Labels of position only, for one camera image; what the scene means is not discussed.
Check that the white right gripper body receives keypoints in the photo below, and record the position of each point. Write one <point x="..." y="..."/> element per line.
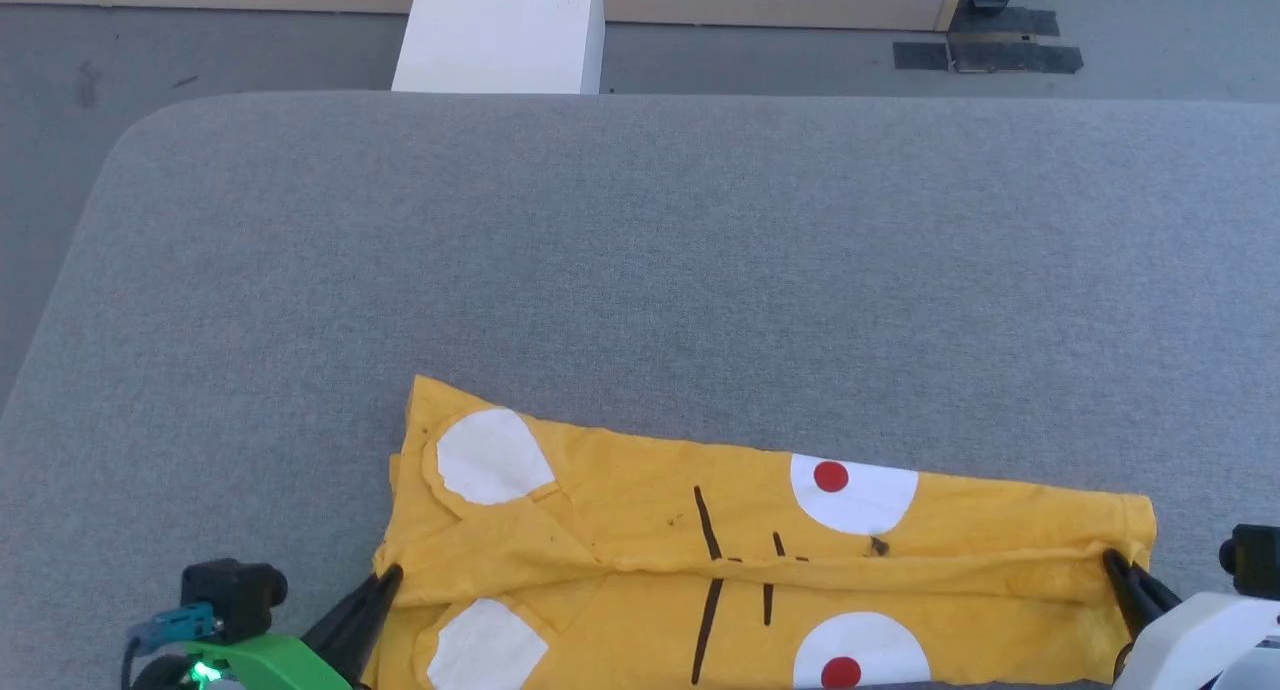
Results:
<point x="1210" y="645"/>

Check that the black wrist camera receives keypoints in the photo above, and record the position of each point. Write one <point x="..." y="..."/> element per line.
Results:
<point x="1255" y="560"/>
<point x="230" y="595"/>

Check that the white rectangular box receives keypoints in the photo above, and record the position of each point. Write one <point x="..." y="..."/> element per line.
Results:
<point x="500" y="30"/>

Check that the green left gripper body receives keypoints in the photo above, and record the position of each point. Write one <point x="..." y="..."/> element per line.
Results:
<point x="260" y="665"/>

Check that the yellow cartoon print garment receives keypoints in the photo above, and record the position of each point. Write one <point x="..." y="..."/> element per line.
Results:
<point x="620" y="510"/>

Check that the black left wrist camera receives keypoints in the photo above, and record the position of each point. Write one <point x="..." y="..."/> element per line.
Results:
<point x="230" y="595"/>

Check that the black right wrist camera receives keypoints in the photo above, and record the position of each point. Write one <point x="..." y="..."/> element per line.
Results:
<point x="1255" y="560"/>

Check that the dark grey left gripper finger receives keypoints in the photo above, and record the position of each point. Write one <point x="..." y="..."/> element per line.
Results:
<point x="345" y="625"/>
<point x="375" y="635"/>

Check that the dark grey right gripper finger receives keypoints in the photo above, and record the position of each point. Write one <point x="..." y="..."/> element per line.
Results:
<point x="1128" y="595"/>
<point x="1150" y="585"/>

